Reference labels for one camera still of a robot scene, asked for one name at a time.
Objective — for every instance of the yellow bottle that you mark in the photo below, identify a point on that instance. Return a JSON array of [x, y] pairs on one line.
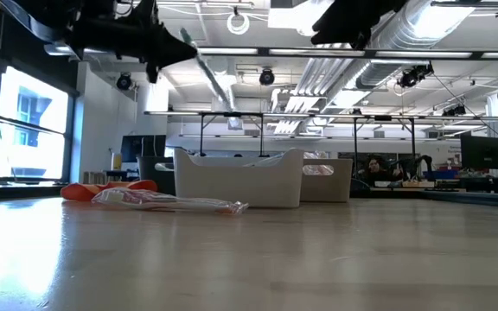
[[116, 162]]

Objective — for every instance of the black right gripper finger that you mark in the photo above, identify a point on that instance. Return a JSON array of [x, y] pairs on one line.
[[360, 41], [335, 30]]

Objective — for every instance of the black workstation frame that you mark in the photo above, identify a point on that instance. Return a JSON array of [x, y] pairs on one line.
[[383, 117], [231, 114]]

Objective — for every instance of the orange cloth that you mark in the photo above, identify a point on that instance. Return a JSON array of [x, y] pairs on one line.
[[76, 191]]

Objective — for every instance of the translucent clear plastic bin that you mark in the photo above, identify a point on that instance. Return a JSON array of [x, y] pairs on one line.
[[340, 185]]

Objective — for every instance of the black ceiling-mounted camera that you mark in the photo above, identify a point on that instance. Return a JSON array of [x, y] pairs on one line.
[[413, 77], [266, 78], [124, 82]]

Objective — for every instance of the black computer monitor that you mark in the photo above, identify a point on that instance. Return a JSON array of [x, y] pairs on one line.
[[484, 153], [136, 149]]

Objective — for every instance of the black background robot arm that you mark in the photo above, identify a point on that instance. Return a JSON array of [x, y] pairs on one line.
[[417, 162]]

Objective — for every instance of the blue toothbrush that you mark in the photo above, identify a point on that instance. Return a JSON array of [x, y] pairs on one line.
[[270, 160]]

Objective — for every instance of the white plastic bin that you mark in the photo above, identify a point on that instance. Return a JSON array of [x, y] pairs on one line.
[[231, 181]]

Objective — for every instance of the slate grey plastic bin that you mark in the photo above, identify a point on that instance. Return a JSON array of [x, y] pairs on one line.
[[158, 177]]

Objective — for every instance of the black overhead light beam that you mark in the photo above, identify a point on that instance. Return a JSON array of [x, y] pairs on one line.
[[275, 52]]

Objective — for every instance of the blue background crate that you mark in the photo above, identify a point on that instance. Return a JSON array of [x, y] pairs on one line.
[[441, 174]]

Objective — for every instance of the person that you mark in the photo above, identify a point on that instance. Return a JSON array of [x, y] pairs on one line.
[[374, 166]]

